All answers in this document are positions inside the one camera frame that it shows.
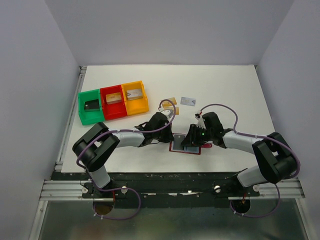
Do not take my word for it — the black card stack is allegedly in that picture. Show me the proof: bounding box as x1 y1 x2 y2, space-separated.
83 99 100 112

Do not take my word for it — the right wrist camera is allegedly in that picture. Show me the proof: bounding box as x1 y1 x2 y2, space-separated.
195 111 206 129

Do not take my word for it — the silver card stack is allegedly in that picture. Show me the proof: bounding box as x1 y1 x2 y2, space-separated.
126 88 143 101

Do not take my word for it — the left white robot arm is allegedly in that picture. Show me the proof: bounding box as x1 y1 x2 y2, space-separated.
72 110 174 198

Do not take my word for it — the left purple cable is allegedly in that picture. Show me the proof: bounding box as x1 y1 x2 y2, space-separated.
76 99 176 221

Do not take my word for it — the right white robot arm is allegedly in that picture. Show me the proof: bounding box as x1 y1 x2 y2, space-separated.
180 112 298 196

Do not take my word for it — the red plastic bin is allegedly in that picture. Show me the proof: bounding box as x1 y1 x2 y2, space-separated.
100 84 127 121

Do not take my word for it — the green plastic bin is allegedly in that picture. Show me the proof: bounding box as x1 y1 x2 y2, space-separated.
78 89 105 126

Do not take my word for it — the white VIP card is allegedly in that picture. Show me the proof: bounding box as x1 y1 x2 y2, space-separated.
180 97 196 107

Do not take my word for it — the gold VIP card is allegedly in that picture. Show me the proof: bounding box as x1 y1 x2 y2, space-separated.
164 106 180 115
161 97 177 107

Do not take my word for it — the black VIP card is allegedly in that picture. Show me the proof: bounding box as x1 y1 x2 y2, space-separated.
172 134 185 151

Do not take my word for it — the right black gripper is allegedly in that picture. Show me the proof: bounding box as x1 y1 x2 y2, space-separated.
180 123 214 147

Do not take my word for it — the red leather card holder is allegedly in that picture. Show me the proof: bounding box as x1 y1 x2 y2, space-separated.
169 133 213 155

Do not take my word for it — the aluminium frame rail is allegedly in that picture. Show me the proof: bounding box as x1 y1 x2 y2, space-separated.
39 66 87 202

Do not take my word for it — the gold card stack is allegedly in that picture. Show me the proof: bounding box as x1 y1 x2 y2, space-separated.
105 92 122 104

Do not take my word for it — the yellow plastic bin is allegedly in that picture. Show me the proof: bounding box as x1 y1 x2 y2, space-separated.
121 80 149 116

